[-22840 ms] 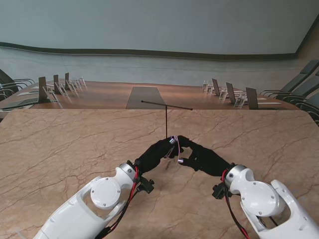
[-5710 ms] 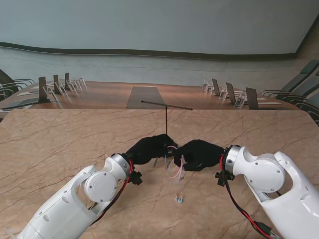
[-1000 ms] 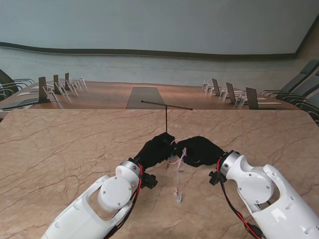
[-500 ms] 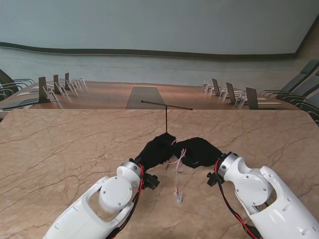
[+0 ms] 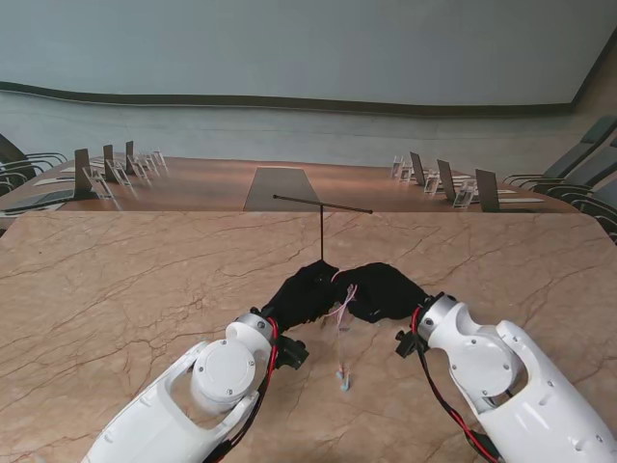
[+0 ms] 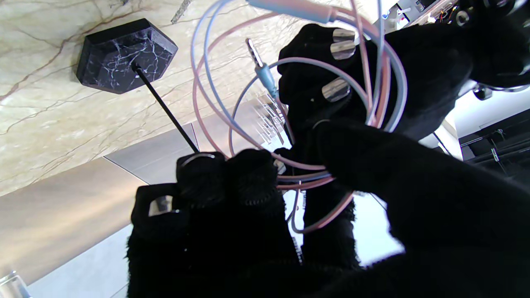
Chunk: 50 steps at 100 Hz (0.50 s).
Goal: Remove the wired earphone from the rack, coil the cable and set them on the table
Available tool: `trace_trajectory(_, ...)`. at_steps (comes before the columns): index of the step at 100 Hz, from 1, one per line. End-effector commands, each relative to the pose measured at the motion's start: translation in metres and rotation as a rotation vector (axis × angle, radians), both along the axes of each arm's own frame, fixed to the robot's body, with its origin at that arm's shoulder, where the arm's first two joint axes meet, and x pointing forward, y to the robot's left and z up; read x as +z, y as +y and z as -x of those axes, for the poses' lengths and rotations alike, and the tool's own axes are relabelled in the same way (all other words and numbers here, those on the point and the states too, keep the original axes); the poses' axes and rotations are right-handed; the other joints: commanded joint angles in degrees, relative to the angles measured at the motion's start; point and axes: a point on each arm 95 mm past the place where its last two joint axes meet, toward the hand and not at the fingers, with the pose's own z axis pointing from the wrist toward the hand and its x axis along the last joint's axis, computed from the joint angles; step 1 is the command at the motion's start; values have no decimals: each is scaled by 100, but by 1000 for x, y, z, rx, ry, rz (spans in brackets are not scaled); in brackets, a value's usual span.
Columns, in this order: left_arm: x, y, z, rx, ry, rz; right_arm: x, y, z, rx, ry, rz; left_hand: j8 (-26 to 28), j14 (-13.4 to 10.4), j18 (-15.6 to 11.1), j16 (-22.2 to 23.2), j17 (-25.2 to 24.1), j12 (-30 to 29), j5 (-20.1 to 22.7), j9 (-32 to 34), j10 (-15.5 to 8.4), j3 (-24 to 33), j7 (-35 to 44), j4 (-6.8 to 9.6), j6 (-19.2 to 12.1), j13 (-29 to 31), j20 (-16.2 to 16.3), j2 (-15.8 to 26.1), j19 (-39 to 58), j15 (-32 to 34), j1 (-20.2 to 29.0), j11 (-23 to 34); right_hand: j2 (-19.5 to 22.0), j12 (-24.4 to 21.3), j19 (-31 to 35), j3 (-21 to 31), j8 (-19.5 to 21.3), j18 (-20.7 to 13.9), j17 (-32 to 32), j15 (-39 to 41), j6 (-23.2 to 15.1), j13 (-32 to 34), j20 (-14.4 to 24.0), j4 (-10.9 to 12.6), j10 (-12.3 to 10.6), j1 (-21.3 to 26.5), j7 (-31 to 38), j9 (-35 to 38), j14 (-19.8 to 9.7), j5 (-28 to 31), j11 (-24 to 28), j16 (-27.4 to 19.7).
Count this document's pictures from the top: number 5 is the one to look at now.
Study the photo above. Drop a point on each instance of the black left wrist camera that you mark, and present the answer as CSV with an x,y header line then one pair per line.
x,y
291,352

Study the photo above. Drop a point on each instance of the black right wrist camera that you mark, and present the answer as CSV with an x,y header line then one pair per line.
x,y
409,343

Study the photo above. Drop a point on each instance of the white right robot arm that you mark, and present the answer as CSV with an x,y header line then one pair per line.
x,y
516,376

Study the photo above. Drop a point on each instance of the printed conference room backdrop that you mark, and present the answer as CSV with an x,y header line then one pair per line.
x,y
308,72

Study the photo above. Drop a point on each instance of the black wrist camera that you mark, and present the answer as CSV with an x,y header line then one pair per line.
x,y
291,352
409,343

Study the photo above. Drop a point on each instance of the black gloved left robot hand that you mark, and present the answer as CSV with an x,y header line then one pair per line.
x,y
303,299

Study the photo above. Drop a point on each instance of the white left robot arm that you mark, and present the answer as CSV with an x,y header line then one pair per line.
x,y
178,405

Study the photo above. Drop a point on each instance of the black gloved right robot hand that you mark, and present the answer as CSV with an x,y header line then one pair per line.
x,y
381,294

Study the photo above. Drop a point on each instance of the black T-shaped earphone rack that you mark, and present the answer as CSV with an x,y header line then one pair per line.
x,y
321,231

